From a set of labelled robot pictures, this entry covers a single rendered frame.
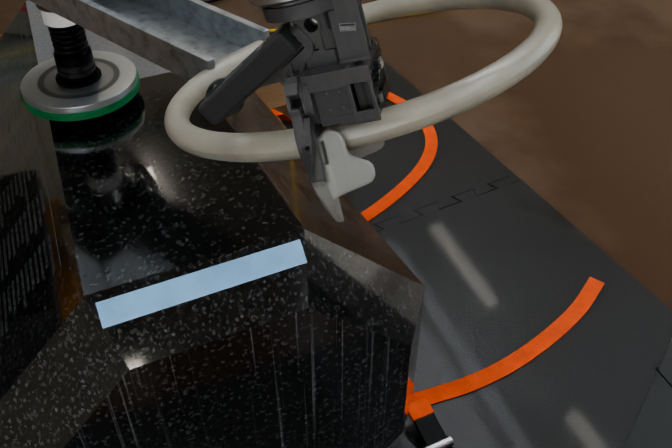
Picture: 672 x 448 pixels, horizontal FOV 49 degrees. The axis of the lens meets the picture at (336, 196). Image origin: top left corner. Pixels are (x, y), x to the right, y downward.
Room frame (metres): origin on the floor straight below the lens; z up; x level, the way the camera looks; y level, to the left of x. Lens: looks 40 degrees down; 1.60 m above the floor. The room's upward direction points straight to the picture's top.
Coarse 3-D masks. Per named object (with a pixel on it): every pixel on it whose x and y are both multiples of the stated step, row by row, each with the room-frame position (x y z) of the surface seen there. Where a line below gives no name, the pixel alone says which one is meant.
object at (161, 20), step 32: (32, 0) 1.15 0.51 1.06; (64, 0) 1.09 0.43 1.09; (96, 0) 1.15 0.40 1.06; (128, 0) 1.16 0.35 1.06; (160, 0) 1.11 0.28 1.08; (192, 0) 1.07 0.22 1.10; (96, 32) 1.05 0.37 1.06; (128, 32) 0.99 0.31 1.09; (160, 32) 1.05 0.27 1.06; (192, 32) 1.05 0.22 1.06; (224, 32) 1.02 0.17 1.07; (256, 32) 0.98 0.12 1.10; (160, 64) 0.95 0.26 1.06; (192, 64) 0.90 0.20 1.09
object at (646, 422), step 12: (660, 372) 0.87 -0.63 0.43; (660, 384) 0.86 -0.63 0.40; (648, 396) 0.88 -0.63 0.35; (660, 396) 0.85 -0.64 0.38; (648, 408) 0.87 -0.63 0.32; (660, 408) 0.84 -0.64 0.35; (636, 420) 0.88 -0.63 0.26; (648, 420) 0.86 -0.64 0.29; (660, 420) 0.83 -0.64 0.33; (636, 432) 0.87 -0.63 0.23; (648, 432) 0.85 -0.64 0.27; (660, 432) 0.82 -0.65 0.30; (624, 444) 0.88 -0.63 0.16; (636, 444) 0.86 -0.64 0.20; (648, 444) 0.83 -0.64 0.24; (660, 444) 0.81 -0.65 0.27
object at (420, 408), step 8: (416, 400) 1.06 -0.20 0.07; (424, 400) 1.06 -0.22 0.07; (416, 408) 1.04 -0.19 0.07; (424, 408) 1.04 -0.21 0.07; (432, 408) 1.04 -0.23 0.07; (416, 416) 1.02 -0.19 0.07; (424, 416) 1.02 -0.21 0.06; (432, 416) 1.02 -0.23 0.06; (416, 424) 1.00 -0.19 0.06; (424, 424) 1.00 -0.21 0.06; (432, 424) 1.00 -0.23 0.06; (424, 432) 0.98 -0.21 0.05; (432, 432) 0.98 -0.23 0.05; (440, 432) 0.98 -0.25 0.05; (416, 440) 0.98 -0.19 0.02; (424, 440) 0.96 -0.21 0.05; (432, 440) 0.96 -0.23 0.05; (440, 440) 0.96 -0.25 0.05; (448, 440) 0.96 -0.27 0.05
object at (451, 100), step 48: (384, 0) 1.02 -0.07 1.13; (432, 0) 0.98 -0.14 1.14; (480, 0) 0.93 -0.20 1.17; (528, 0) 0.84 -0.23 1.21; (240, 48) 0.95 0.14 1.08; (528, 48) 0.66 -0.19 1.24; (192, 96) 0.81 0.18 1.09; (432, 96) 0.59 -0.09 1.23; (480, 96) 0.60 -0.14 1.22; (192, 144) 0.63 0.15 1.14; (240, 144) 0.59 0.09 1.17; (288, 144) 0.57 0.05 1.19
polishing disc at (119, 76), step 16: (48, 64) 1.27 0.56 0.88; (96, 64) 1.27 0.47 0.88; (112, 64) 1.27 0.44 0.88; (128, 64) 1.27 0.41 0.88; (32, 80) 1.21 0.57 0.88; (48, 80) 1.21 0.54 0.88; (112, 80) 1.21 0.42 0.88; (128, 80) 1.21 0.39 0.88; (32, 96) 1.15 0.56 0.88; (48, 96) 1.15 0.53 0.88; (64, 96) 1.15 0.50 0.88; (80, 96) 1.15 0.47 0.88; (96, 96) 1.15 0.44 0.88; (112, 96) 1.15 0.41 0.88; (64, 112) 1.11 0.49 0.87; (80, 112) 1.11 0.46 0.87
